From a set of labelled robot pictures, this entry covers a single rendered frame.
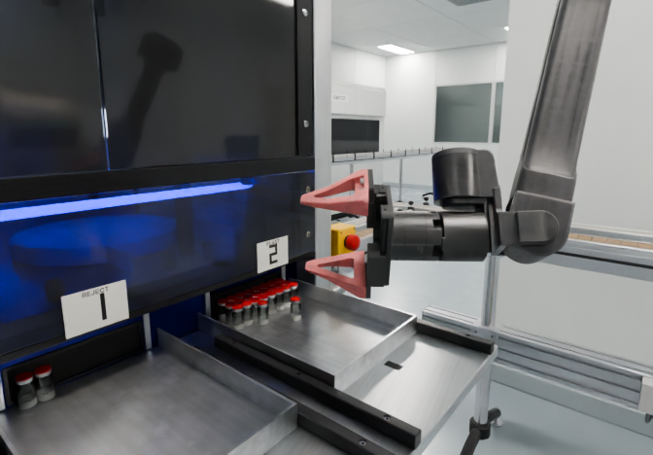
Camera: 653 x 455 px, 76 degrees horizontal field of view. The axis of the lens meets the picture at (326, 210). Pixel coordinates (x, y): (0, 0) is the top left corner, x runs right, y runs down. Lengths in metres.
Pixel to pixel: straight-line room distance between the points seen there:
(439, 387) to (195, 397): 0.36
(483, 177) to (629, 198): 1.61
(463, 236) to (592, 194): 1.65
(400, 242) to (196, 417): 0.37
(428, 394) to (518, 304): 1.62
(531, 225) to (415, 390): 0.34
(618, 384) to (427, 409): 1.09
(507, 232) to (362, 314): 0.51
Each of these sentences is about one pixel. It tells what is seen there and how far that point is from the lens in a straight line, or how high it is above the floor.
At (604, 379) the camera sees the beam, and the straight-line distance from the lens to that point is 1.67.
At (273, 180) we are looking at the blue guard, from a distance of 0.83.
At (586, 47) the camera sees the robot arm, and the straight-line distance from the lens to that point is 0.58.
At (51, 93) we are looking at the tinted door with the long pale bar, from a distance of 0.64.
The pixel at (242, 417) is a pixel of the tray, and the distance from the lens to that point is 0.64.
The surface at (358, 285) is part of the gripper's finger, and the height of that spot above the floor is 1.09.
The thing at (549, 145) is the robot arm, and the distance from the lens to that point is 0.52.
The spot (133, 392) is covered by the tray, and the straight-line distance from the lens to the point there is 0.73.
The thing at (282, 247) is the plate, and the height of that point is 1.03.
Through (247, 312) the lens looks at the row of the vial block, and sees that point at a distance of 0.86.
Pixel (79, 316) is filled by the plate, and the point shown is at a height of 1.02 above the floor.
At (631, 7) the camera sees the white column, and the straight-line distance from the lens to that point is 2.13.
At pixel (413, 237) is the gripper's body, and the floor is 1.15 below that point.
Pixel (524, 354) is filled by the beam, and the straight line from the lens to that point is 1.69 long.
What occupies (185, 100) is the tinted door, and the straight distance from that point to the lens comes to 0.72.
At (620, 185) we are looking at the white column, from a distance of 2.08.
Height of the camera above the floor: 1.26
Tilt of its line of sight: 11 degrees down
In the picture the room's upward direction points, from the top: straight up
